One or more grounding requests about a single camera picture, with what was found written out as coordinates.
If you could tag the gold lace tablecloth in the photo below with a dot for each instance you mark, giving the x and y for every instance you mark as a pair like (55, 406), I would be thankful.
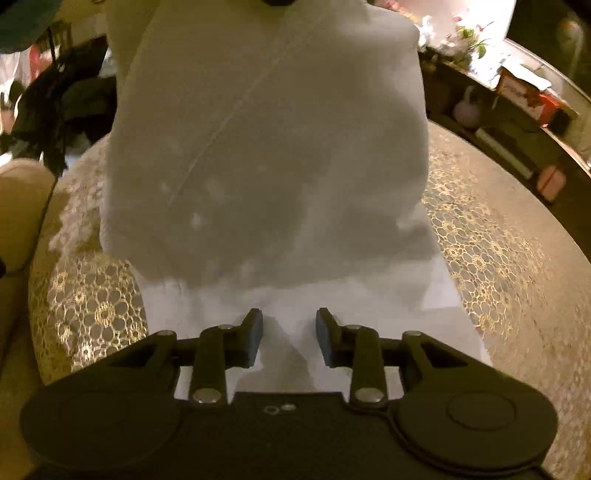
(498, 258)

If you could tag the red and white box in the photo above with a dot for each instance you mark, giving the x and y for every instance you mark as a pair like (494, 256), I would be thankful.
(535, 92)

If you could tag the white swan ornament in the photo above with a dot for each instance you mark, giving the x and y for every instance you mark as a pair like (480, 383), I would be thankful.
(467, 110)

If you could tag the white shirt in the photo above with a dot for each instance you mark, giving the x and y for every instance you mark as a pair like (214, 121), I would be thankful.
(277, 161)

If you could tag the pile of dark clothes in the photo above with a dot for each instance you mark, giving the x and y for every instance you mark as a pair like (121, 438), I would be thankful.
(69, 101)

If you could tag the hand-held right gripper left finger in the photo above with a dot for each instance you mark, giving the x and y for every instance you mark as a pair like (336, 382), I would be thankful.
(254, 338)

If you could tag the teal cloth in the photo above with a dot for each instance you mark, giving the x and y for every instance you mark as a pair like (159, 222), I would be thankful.
(23, 23)

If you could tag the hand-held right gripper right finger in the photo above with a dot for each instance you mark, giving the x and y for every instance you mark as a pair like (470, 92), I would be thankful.
(325, 340)

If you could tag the beige sofa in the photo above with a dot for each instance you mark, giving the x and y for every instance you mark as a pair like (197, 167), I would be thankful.
(23, 207)

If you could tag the dark wooden sideboard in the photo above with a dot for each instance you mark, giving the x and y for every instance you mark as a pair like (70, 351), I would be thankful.
(508, 138)

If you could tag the white flat box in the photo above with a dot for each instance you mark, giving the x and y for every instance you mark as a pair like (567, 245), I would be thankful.
(503, 150)

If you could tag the pink container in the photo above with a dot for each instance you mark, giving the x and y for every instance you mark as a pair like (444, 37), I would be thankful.
(551, 184)

